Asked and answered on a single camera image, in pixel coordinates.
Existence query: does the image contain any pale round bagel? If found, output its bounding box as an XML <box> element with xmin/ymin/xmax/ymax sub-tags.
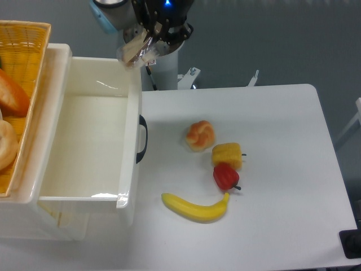
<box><xmin>1</xmin><ymin>120</ymin><xmax>19</xmax><ymax>170</ymax></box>

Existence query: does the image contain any white floor bracket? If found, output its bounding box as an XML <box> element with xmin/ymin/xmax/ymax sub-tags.
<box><xmin>177</xmin><ymin>67</ymin><xmax>201</xmax><ymax>90</ymax></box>

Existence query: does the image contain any orange bread loaf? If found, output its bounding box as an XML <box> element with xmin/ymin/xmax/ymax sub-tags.
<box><xmin>1</xmin><ymin>69</ymin><xmax>30</xmax><ymax>117</ymax></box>

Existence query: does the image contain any black device at edge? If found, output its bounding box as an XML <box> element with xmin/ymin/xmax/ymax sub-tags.
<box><xmin>339</xmin><ymin>229</ymin><xmax>360</xmax><ymax>259</ymax></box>

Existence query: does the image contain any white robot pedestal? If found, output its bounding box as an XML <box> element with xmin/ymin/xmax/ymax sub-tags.
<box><xmin>123</xmin><ymin>25</ymin><xmax>184</xmax><ymax>91</ymax></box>

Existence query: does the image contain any white frame at right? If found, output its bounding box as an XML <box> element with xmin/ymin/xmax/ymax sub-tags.
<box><xmin>333</xmin><ymin>98</ymin><xmax>360</xmax><ymax>151</ymax></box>

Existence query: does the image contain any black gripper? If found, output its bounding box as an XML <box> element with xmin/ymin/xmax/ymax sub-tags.
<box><xmin>131</xmin><ymin>0</ymin><xmax>194</xmax><ymax>45</ymax></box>

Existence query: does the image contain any yellow corn cob piece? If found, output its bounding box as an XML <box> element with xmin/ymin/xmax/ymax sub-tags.
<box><xmin>212</xmin><ymin>142</ymin><xmax>246</xmax><ymax>171</ymax></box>

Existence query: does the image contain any white drawer cabinet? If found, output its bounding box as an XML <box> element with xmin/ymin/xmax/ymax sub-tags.
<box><xmin>1</xmin><ymin>43</ymin><xmax>89</xmax><ymax>241</ymax></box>

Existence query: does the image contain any yellow wicker basket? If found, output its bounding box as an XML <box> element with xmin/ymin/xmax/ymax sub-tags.
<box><xmin>1</xmin><ymin>20</ymin><xmax>51</xmax><ymax>198</ymax></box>

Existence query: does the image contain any orange knotted bread roll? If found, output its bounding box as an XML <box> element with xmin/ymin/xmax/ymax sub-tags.
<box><xmin>186</xmin><ymin>120</ymin><xmax>215</xmax><ymax>152</ymax></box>

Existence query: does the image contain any toast slice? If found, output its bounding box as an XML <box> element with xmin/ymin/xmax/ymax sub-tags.
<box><xmin>116</xmin><ymin>30</ymin><xmax>160</xmax><ymax>69</ymax></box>

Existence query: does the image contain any open upper white drawer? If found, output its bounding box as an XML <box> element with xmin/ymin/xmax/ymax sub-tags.
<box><xmin>39</xmin><ymin>57</ymin><xmax>142</xmax><ymax>225</ymax></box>

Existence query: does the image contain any dark blue drawer handle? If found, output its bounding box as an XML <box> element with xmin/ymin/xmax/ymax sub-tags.
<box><xmin>135</xmin><ymin>115</ymin><xmax>149</xmax><ymax>164</ymax></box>

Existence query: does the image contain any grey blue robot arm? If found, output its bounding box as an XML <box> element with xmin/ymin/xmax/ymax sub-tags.
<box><xmin>90</xmin><ymin>0</ymin><xmax>194</xmax><ymax>45</ymax></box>

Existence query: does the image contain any black pedestal cable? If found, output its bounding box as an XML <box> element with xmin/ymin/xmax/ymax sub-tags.
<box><xmin>145</xmin><ymin>65</ymin><xmax>159</xmax><ymax>91</ymax></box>

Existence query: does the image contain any yellow banana toy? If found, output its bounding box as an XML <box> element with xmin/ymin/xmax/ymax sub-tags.
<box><xmin>161</xmin><ymin>193</ymin><xmax>230</xmax><ymax>222</ymax></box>

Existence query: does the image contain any red bell pepper toy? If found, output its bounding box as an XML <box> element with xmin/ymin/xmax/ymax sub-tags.
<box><xmin>213</xmin><ymin>163</ymin><xmax>241</xmax><ymax>191</ymax></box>

